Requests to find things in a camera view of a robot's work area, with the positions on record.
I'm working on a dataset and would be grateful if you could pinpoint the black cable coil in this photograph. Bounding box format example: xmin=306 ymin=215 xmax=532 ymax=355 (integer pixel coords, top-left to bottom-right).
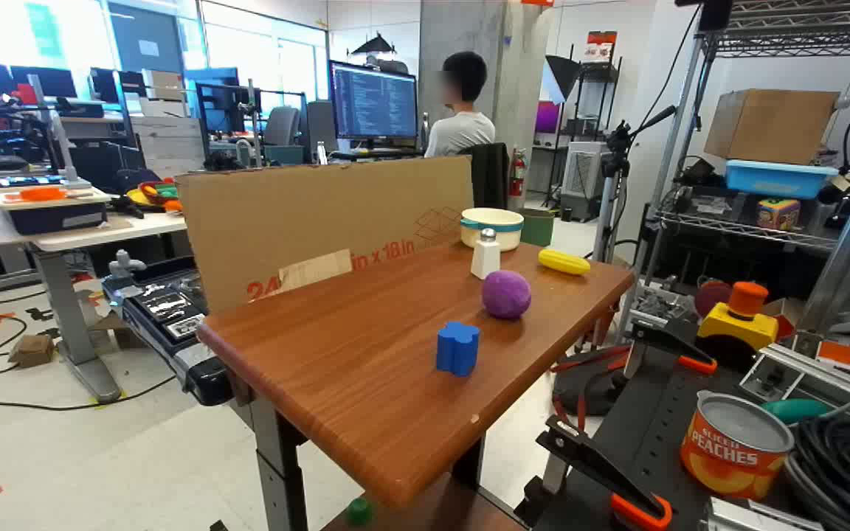
xmin=784 ymin=417 xmax=850 ymax=531

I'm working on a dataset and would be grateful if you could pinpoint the green ball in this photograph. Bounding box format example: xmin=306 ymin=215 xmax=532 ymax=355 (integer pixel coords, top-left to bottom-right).
xmin=344 ymin=496 xmax=378 ymax=529

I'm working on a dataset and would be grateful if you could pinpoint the yellow orange toy block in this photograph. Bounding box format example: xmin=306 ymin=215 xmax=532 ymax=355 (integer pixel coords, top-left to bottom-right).
xmin=696 ymin=280 xmax=783 ymax=350

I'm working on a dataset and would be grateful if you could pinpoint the large computer monitor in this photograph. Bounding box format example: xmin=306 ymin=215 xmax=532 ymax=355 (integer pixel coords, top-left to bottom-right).
xmin=327 ymin=60 xmax=423 ymax=150

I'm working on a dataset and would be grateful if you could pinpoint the black metal rail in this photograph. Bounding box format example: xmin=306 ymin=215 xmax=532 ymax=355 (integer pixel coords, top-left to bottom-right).
xmin=113 ymin=269 xmax=237 ymax=408

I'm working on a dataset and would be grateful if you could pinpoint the pile of colourful toys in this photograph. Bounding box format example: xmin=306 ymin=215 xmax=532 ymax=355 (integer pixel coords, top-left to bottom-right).
xmin=124 ymin=176 xmax=182 ymax=215

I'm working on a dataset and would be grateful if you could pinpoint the blue cube block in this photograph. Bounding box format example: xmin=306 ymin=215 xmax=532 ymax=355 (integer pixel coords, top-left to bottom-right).
xmin=433 ymin=318 xmax=485 ymax=380

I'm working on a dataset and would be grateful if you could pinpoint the blue plastic bin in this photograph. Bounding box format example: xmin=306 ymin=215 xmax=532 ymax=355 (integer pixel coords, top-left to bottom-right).
xmin=724 ymin=156 xmax=837 ymax=204

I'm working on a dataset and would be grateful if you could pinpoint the orange peaches tin can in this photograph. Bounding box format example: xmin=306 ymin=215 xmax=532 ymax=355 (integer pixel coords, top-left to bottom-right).
xmin=678 ymin=389 xmax=796 ymax=504

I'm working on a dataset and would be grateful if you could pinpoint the yellow toy corn cob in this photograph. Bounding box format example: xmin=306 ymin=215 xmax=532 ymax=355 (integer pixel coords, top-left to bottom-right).
xmin=533 ymin=246 xmax=594 ymax=280

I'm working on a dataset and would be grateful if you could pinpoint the black clamp orange handle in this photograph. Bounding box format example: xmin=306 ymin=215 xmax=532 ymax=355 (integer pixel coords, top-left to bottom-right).
xmin=628 ymin=318 xmax=721 ymax=378
xmin=538 ymin=417 xmax=675 ymax=531

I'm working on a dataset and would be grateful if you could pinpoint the black office chair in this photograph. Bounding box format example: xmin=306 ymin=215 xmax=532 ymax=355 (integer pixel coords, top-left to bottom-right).
xmin=455 ymin=142 xmax=513 ymax=212

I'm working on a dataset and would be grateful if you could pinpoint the metal wire shelf rack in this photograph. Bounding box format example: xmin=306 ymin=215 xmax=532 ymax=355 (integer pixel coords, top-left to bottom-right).
xmin=639 ymin=0 xmax=850 ymax=283

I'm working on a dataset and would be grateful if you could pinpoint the red fire extinguisher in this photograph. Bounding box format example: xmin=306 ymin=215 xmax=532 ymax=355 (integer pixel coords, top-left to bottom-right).
xmin=507 ymin=144 xmax=529 ymax=200

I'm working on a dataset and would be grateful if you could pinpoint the multicoloured puzzle cube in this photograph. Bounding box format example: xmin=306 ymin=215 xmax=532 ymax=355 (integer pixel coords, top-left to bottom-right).
xmin=756 ymin=194 xmax=803 ymax=234

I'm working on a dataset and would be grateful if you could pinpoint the white bottle silver cap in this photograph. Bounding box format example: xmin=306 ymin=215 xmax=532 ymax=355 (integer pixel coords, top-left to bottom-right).
xmin=470 ymin=228 xmax=505 ymax=283

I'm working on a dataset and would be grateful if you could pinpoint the brown cardboard box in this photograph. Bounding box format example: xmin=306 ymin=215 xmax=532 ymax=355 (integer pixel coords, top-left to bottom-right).
xmin=703 ymin=88 xmax=840 ymax=168

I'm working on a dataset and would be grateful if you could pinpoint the purple ball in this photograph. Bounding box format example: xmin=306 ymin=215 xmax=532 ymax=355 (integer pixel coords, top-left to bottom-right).
xmin=479 ymin=269 xmax=533 ymax=322

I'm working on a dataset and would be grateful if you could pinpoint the brown cardboard board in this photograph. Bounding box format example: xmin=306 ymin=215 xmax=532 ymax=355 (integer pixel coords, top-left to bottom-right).
xmin=181 ymin=154 xmax=479 ymax=318

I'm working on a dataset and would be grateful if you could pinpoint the white toy figure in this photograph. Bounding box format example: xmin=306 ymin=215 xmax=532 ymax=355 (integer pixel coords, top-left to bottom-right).
xmin=105 ymin=247 xmax=148 ymax=289

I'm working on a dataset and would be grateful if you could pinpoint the white desk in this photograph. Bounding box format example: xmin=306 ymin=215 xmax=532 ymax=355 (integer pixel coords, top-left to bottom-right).
xmin=0 ymin=179 xmax=192 ymax=405

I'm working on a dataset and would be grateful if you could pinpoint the table leg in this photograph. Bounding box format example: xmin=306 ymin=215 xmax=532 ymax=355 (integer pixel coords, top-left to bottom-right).
xmin=244 ymin=395 xmax=310 ymax=531

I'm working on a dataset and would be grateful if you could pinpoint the grey tray orange disc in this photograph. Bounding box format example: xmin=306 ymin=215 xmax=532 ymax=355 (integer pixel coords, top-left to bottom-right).
xmin=0 ymin=176 xmax=113 ymax=235

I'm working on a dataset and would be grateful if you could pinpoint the person in white shirt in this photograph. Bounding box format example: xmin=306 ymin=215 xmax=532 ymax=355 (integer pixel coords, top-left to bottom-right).
xmin=423 ymin=50 xmax=499 ymax=160

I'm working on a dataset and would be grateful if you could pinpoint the black camera tripod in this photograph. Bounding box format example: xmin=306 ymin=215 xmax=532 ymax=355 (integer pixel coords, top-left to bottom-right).
xmin=597 ymin=103 xmax=682 ymax=263

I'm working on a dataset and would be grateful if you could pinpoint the cream bowl teal stripe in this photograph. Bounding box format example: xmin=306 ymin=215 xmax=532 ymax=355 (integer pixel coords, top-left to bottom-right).
xmin=458 ymin=206 xmax=529 ymax=255

